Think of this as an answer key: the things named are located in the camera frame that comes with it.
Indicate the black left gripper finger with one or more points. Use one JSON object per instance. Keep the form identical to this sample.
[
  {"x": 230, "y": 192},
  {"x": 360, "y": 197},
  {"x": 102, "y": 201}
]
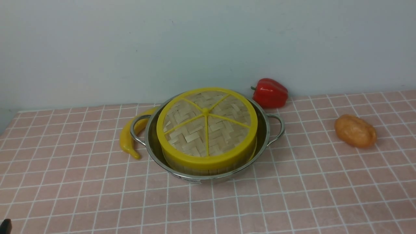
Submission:
[{"x": 6, "y": 226}]

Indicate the yellow bamboo steamer basket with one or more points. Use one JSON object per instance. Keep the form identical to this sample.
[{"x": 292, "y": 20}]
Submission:
[{"x": 217, "y": 156}]

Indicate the yellow bamboo steamer lid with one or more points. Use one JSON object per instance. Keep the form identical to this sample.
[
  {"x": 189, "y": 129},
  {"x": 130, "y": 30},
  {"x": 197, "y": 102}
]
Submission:
[{"x": 204, "y": 113}]

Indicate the pink checkered tablecloth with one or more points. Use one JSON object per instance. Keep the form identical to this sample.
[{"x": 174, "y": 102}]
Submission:
[{"x": 62, "y": 171}]

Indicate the red bell pepper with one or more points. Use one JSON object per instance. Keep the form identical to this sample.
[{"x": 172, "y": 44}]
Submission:
[{"x": 270, "y": 94}]

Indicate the orange potato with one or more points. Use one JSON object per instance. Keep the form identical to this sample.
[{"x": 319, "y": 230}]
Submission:
[{"x": 355, "y": 131}]

